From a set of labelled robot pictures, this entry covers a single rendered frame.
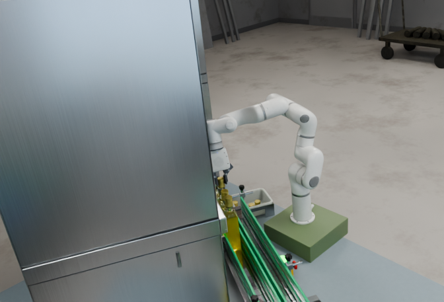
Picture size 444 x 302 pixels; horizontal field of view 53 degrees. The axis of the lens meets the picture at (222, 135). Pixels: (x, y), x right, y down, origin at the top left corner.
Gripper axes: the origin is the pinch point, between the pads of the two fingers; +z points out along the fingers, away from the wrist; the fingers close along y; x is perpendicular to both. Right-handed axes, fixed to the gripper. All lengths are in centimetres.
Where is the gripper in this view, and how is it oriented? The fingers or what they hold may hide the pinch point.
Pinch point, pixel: (221, 180)
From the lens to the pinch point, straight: 205.0
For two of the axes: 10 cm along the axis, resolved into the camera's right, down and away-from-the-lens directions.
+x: -2.3, -1.1, 9.7
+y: 9.6, -2.0, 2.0
